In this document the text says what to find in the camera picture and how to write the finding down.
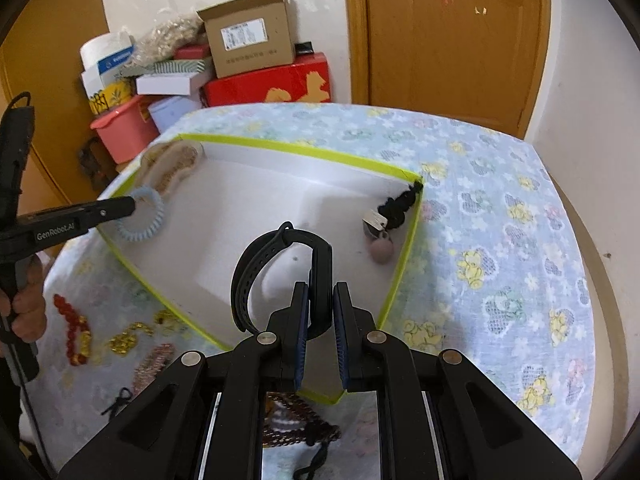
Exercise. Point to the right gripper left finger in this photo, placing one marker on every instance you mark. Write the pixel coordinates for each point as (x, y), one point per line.
(202, 417)

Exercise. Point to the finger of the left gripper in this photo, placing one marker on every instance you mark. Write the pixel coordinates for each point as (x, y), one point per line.
(108, 210)

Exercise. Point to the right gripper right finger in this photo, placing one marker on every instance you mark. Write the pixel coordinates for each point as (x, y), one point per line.
(439, 417)

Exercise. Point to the black hair tie H charm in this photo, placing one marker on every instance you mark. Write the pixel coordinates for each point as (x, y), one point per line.
(123, 398)

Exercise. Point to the pink rhinestone hair clip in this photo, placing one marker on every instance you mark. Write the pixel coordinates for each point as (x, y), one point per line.
(151, 366)

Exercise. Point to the beige hair claw clip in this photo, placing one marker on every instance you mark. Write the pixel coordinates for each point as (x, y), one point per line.
(163, 166)

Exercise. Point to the black wristband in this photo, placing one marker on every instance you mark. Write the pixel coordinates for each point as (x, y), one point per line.
(274, 262)

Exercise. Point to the black cord pink ball charm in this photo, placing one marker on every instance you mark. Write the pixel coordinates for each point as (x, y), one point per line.
(391, 215)

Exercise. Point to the person's left hand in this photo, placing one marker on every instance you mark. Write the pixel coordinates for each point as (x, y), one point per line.
(28, 304)

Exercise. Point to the pink plastic bin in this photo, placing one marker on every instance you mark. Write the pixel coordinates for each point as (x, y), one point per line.
(128, 129)

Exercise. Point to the lime green tray box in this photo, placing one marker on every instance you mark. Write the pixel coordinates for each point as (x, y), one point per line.
(242, 188)

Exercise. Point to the light blue cylindrical container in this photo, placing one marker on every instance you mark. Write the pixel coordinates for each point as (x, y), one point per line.
(166, 112)

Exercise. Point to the yellow printed box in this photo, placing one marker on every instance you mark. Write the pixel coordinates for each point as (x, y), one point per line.
(114, 95)

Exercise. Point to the white flat box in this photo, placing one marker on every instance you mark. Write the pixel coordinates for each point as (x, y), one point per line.
(181, 84)

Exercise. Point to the white blue carton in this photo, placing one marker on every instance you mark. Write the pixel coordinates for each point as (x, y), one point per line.
(101, 57)

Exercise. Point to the green striped box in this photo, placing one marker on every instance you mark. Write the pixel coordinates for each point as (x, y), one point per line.
(168, 67)

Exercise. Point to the small dark red box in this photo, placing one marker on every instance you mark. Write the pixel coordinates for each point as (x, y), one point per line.
(192, 52)

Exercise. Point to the bag of nuts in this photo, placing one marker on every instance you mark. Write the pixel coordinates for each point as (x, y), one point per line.
(161, 42)

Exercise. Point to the brown cardboard box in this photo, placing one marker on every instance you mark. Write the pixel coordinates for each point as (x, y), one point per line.
(247, 35)

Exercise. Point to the red gift box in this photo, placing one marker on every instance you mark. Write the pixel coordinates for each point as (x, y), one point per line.
(306, 80)

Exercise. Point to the wooden door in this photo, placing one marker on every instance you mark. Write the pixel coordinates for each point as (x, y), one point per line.
(479, 61)

